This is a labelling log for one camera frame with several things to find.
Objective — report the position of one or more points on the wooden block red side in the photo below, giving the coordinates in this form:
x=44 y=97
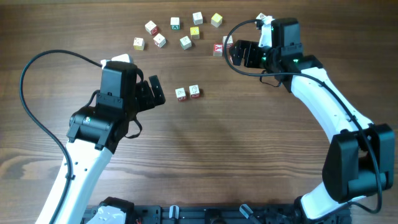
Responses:
x=151 y=28

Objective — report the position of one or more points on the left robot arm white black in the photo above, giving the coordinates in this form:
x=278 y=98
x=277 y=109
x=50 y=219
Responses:
x=94 y=134

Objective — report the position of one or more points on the wooden block red edge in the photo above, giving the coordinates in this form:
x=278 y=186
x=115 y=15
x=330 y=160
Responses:
x=229 y=40

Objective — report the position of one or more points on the wooden block yellow side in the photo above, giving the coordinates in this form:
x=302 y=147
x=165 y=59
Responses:
x=138 y=43

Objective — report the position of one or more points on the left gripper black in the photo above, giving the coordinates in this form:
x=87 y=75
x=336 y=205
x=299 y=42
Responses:
x=148 y=102

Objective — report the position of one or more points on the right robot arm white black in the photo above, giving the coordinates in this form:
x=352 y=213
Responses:
x=360 y=159

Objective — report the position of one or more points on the small yellow letter block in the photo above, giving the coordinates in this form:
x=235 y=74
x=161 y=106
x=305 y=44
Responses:
x=195 y=33

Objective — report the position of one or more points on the wooden block red trim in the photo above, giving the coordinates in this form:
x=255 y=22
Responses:
x=159 y=40

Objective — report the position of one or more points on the wooden block red Y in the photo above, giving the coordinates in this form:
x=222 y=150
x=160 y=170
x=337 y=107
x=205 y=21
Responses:
x=218 y=50

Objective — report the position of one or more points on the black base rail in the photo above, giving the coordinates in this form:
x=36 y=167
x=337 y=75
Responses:
x=214 y=214

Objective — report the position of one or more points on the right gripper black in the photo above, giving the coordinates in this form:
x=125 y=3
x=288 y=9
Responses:
x=250 y=48

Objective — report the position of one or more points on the wooden block red bottom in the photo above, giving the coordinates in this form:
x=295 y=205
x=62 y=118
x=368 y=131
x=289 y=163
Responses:
x=181 y=94

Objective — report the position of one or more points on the wooden block green letter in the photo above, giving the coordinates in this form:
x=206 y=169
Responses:
x=175 y=23

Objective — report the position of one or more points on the wooden block red picture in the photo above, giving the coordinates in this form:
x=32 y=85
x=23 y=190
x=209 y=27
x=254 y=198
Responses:
x=194 y=91

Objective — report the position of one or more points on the plain wooden block top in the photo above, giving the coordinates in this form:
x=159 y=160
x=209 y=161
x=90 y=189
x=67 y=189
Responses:
x=197 y=18

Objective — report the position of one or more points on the wooden block green trim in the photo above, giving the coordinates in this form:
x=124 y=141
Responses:
x=185 y=42

